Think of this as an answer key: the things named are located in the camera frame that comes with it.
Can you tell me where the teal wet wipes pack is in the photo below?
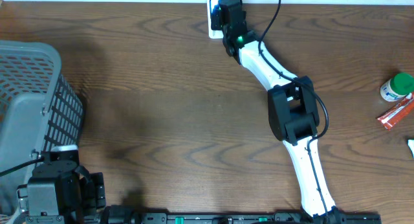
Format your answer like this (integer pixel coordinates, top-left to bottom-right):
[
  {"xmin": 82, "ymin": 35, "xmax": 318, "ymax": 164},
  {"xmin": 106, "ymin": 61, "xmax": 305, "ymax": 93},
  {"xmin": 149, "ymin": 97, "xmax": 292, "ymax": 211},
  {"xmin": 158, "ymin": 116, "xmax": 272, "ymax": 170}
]
[{"xmin": 408, "ymin": 139, "xmax": 414, "ymax": 157}]

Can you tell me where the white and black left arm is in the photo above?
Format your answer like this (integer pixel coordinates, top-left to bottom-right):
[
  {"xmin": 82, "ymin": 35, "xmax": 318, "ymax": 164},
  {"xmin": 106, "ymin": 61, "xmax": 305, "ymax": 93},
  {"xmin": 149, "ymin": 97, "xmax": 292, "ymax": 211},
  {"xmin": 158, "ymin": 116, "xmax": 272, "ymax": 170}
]
[{"xmin": 17, "ymin": 144, "xmax": 106, "ymax": 224}]

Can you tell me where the white barcode scanner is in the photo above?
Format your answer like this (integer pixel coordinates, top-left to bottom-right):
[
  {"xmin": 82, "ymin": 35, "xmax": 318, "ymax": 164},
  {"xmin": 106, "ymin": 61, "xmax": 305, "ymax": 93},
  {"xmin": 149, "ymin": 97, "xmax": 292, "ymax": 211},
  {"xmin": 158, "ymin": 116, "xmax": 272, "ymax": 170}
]
[{"xmin": 207, "ymin": 0, "xmax": 223, "ymax": 39}]

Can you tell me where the green lid white jar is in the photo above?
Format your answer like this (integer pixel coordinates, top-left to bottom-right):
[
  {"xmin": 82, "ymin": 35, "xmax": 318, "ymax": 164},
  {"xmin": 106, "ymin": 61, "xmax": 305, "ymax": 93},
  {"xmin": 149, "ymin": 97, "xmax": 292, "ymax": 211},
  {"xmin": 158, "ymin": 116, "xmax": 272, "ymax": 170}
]
[{"xmin": 380, "ymin": 73, "xmax": 413, "ymax": 102}]

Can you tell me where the grey plastic basket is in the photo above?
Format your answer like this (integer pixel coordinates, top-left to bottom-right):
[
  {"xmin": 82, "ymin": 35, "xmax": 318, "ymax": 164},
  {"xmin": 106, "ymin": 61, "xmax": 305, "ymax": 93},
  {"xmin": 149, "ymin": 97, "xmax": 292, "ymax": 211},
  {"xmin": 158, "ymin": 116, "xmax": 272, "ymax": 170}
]
[{"xmin": 1, "ymin": 40, "xmax": 84, "ymax": 223}]

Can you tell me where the red snack bar wrapper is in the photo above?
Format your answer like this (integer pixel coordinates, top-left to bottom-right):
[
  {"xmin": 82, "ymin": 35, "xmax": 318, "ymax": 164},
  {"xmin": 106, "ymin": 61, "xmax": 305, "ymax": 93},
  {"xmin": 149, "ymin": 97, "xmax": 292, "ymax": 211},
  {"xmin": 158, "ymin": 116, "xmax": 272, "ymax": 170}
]
[{"xmin": 377, "ymin": 92, "xmax": 413, "ymax": 130}]

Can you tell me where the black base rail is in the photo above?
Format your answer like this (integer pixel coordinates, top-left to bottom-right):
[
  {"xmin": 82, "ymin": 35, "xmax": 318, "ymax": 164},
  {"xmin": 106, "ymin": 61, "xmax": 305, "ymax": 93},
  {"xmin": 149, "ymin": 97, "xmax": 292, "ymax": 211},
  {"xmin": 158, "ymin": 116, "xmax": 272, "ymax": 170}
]
[{"xmin": 83, "ymin": 212, "xmax": 382, "ymax": 224}]

